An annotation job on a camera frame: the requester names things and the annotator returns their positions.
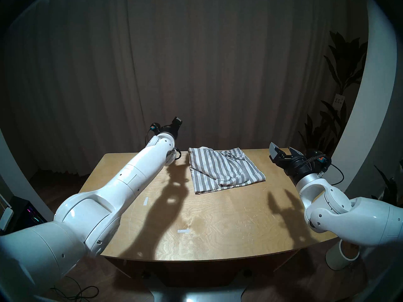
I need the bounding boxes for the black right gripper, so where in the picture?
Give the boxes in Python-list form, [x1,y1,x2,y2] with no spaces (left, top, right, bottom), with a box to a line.
[269,142,332,181]

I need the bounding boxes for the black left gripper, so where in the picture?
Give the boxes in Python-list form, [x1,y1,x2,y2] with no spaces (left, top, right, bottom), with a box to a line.
[150,117,184,139]

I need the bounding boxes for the grey white striped t-shirt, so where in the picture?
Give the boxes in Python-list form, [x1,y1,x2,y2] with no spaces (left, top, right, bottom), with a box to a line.
[188,146,266,195]

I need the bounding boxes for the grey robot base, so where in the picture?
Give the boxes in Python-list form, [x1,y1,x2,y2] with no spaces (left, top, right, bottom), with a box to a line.
[148,286,252,302]

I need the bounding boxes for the brown pleated curtain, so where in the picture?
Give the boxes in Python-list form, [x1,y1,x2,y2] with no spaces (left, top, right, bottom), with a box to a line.
[0,0,369,179]

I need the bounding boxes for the white curved arch pillar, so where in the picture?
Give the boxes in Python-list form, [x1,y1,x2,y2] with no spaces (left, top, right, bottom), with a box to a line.
[318,0,398,204]
[0,128,55,223]

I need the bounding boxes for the tall dark leafy plant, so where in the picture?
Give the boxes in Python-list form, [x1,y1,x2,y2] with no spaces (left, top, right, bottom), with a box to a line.
[298,31,368,179]

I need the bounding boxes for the dark plant in white pot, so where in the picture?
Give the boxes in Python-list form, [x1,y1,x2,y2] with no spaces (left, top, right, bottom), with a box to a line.
[372,160,403,207]

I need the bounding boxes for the white round plant pot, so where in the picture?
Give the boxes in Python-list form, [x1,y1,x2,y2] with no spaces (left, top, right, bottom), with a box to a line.
[325,238,360,271]

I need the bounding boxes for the black computer tower with lights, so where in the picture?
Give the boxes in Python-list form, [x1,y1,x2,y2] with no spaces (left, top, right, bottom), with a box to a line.
[6,196,48,234]

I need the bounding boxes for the small white box device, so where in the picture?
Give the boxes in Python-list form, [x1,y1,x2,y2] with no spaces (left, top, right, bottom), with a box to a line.
[0,207,14,231]

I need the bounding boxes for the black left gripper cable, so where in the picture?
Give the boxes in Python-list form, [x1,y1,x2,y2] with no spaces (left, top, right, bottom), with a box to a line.
[145,128,182,160]

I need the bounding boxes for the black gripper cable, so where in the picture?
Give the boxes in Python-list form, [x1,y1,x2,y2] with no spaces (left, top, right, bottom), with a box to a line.
[145,128,182,160]
[324,165,344,186]

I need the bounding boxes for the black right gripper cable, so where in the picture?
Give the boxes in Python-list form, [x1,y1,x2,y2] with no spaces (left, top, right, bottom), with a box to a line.
[324,165,344,186]

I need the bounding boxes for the black floor cables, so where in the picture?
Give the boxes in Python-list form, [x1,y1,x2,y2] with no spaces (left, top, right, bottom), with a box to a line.
[47,276,99,300]

